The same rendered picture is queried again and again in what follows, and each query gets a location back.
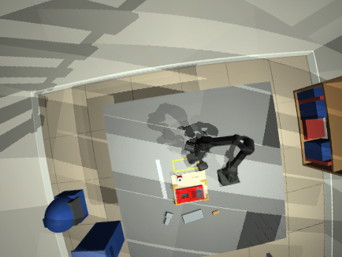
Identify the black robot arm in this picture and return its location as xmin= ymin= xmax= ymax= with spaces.
xmin=184 ymin=134 xmax=255 ymax=183

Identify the white flat bar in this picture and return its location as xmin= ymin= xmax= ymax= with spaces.
xmin=155 ymin=160 xmax=168 ymax=199

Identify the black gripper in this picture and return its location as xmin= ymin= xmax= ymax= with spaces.
xmin=195 ymin=151 xmax=208 ymax=171

